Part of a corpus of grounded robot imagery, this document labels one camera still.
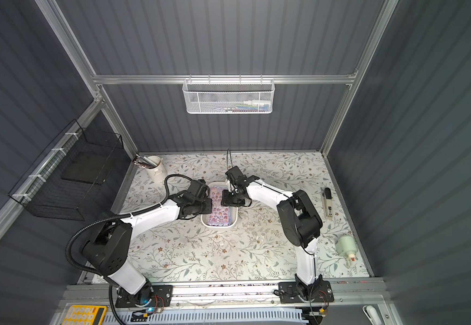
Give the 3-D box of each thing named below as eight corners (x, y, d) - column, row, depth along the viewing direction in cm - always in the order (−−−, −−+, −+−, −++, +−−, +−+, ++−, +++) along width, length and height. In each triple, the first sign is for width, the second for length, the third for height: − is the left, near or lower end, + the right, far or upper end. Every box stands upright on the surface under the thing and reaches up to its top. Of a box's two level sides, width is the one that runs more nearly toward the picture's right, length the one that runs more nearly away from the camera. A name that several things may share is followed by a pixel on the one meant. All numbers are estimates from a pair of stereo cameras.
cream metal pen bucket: (150, 182, 109) (143, 170, 101) (155, 168, 116) (148, 156, 108) (165, 182, 109) (158, 170, 101) (169, 168, 116) (163, 156, 107)
